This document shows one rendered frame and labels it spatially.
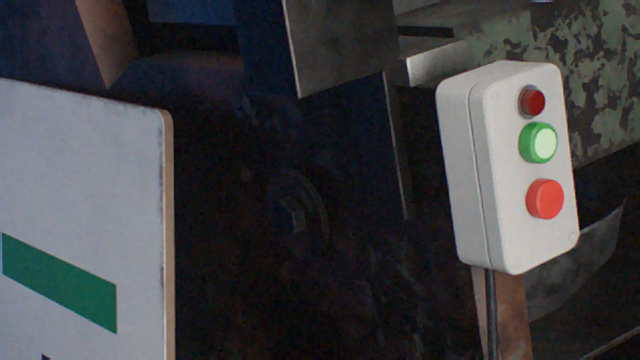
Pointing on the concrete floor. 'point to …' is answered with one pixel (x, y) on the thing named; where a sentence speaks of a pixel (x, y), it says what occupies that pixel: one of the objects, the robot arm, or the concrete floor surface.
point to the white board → (85, 227)
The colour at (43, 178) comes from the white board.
